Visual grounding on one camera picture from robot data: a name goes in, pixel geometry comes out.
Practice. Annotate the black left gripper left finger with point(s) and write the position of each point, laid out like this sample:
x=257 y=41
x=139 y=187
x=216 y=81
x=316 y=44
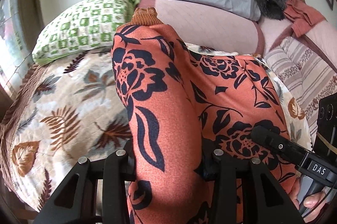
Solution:
x=93 y=191

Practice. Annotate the black furry cushion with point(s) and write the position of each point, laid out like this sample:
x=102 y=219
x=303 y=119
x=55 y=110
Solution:
x=272 y=9

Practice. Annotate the stained glass window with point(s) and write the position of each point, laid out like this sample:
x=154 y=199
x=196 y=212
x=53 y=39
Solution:
x=15 y=55

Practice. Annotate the pink cylindrical bolster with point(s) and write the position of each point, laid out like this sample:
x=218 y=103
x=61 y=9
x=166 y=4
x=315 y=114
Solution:
x=209 y=26

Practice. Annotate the person's right hand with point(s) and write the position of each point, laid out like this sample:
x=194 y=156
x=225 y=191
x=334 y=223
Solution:
x=314 y=203

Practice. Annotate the striped floral folded quilt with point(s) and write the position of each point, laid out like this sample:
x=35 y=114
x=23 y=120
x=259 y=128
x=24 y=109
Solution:
x=305 y=74

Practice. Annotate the leaf-patterned beige bedspread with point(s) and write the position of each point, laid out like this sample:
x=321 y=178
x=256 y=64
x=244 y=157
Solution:
x=66 y=110

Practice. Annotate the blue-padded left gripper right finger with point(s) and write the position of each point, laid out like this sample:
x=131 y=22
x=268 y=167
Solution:
x=263 y=199

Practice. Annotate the orange black floral garment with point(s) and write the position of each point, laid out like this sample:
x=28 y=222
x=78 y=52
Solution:
x=174 y=99

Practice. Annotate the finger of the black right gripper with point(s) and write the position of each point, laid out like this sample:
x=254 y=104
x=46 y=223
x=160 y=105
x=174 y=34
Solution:
x=275 y=143

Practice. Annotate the green white checkered pillow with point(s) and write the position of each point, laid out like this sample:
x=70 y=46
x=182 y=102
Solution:
x=86 y=25

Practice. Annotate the salmon pink cloth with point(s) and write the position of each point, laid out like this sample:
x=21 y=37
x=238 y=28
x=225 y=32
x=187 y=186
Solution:
x=302 y=16

